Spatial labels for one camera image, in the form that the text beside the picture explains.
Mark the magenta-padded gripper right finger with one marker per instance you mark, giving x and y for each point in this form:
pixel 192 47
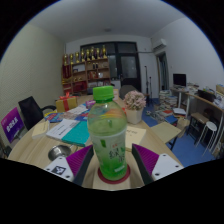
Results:
pixel 164 165

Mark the beige book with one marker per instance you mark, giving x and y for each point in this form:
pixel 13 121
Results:
pixel 136 136
pixel 40 130

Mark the small stainless steel cup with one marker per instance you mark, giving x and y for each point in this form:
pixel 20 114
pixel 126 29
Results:
pixel 59 152

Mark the white wall air conditioner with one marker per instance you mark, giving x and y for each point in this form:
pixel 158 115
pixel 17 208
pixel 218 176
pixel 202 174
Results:
pixel 159 44

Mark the white round stool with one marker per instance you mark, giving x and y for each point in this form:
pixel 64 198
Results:
pixel 210 126

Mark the white book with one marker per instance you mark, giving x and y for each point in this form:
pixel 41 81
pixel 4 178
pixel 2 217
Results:
pixel 61 129

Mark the black office chair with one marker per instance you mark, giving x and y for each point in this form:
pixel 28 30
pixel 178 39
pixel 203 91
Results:
pixel 30 111

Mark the yellow gift box red ribbon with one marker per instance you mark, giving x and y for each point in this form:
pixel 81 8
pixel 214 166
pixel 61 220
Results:
pixel 66 104

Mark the black computer monitor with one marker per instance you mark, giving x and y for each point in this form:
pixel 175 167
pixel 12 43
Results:
pixel 179 80

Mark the long wooden side desk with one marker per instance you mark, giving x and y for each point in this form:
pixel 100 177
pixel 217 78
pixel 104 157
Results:
pixel 203 100

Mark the flat round red coaster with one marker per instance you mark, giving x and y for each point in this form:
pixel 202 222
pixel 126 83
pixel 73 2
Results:
pixel 128 175

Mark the dark grey chair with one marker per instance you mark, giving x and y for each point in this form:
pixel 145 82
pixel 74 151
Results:
pixel 127 90

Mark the pink flowers in white pot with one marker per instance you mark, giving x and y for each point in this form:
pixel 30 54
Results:
pixel 134 106

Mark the light wooden chair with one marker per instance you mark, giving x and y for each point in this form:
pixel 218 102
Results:
pixel 166 130

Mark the green tea drink bottle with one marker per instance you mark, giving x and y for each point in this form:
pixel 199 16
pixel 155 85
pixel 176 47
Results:
pixel 107 133

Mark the teal book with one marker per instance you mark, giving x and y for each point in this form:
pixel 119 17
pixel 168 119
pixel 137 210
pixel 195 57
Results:
pixel 77 134

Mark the wooden shelf unit with trophies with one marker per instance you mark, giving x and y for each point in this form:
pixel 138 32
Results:
pixel 83 76

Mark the purple sign board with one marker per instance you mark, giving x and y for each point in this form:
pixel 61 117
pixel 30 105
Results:
pixel 12 124

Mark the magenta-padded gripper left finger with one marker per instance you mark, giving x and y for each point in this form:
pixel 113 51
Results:
pixel 58 167

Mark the black tripod stand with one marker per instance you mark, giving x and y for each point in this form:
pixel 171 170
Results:
pixel 146 85

